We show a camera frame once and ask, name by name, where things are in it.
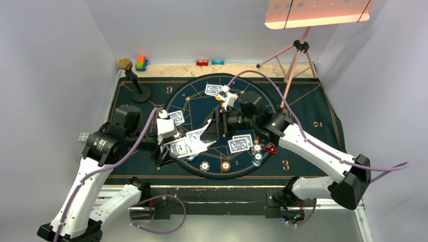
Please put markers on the orange blue toy block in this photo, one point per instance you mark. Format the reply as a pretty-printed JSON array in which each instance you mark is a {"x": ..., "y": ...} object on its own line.
[{"x": 142, "y": 63}]

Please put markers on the pink tripod stand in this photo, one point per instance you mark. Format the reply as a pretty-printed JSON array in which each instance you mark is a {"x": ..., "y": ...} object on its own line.
[{"x": 302, "y": 48}]

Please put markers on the gold round microphone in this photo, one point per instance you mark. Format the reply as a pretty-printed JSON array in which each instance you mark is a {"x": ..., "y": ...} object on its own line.
[{"x": 124, "y": 63}]

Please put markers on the aluminium frame rail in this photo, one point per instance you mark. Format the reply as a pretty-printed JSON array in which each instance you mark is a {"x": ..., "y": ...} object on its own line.
[{"x": 248, "y": 213}]

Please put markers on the blue card being drawn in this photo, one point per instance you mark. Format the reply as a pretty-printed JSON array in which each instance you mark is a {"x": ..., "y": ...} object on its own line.
[{"x": 196, "y": 143}]

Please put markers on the blue playing card deck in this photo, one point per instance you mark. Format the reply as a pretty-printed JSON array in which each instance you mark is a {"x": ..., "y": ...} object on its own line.
[{"x": 182, "y": 148}]

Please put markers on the teal chip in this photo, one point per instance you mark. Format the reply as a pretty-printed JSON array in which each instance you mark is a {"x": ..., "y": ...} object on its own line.
[{"x": 257, "y": 159}]

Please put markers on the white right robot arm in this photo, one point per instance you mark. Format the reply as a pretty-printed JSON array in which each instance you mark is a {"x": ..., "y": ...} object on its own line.
[{"x": 347, "y": 177}]

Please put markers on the orange chip stack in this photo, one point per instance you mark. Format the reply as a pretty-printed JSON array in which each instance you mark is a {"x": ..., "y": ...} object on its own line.
[{"x": 225, "y": 166}]

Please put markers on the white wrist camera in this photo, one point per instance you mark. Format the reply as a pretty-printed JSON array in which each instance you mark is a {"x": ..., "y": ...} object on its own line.
[
  {"x": 166, "y": 126},
  {"x": 227, "y": 97}
]

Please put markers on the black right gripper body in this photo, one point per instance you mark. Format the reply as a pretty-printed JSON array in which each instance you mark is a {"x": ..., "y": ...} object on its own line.
[{"x": 233, "y": 121}]

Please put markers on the grey lego brick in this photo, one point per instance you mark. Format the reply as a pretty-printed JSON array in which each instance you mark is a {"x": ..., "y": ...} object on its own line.
[{"x": 83, "y": 137}]

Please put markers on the round blue poker mat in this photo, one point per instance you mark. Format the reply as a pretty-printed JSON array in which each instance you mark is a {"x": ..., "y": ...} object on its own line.
[{"x": 188, "y": 95}]

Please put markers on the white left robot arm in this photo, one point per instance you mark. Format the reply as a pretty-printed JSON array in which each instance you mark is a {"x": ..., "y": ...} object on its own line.
[{"x": 106, "y": 149}]

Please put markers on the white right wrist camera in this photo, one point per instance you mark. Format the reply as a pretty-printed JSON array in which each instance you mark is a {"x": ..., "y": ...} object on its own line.
[{"x": 227, "y": 97}]

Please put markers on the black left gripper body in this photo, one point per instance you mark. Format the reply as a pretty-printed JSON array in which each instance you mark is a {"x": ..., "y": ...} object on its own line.
[{"x": 157, "y": 156}]

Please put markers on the blue card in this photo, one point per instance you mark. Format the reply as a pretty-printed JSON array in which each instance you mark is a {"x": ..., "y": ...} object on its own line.
[
  {"x": 238, "y": 145},
  {"x": 212, "y": 90},
  {"x": 177, "y": 117}
]

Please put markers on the teal toy block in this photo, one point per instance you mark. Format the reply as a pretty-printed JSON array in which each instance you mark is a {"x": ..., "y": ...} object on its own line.
[{"x": 217, "y": 62}]

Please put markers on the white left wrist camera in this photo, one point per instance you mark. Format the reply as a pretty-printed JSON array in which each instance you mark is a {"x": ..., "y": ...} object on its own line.
[{"x": 166, "y": 126}]

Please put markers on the pink perforated light panel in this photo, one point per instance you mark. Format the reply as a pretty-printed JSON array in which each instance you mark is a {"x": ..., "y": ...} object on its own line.
[{"x": 307, "y": 13}]

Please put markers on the red triangular dealer button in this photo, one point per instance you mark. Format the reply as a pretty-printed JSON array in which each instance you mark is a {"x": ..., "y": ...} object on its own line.
[{"x": 270, "y": 148}]

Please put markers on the red toy block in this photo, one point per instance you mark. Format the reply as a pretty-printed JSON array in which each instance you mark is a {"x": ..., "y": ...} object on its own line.
[{"x": 202, "y": 62}]

